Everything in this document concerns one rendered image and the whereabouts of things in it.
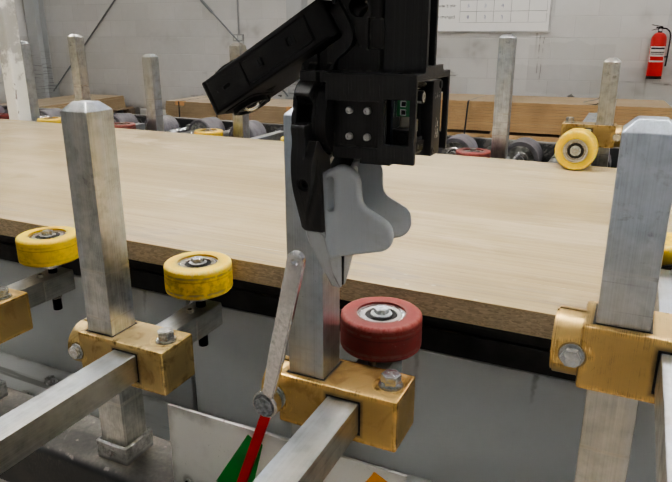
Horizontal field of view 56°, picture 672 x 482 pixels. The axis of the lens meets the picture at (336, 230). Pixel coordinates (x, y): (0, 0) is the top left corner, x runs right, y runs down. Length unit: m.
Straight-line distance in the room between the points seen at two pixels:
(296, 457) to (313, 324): 0.12
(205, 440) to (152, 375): 0.09
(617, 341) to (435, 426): 0.39
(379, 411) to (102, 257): 0.32
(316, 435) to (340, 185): 0.21
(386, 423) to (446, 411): 0.26
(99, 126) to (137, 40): 9.10
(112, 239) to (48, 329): 0.51
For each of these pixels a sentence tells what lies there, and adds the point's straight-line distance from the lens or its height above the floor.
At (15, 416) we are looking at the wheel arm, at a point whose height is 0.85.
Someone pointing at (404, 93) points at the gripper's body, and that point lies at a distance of 0.37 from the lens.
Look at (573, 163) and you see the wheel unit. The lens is 1.36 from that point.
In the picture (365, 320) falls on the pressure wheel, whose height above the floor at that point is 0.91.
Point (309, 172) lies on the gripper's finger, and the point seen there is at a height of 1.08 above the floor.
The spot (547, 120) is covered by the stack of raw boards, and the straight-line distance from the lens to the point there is 6.33.
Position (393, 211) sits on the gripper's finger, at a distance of 0.44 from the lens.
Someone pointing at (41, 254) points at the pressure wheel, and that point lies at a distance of 0.90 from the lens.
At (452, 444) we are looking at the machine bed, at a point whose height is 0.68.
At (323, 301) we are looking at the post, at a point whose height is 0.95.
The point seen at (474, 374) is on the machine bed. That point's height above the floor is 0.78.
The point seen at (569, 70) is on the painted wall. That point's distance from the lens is 7.58.
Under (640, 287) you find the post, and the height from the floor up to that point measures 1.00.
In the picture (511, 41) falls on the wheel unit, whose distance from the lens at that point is 1.56.
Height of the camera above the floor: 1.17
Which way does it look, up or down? 17 degrees down
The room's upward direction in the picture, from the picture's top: straight up
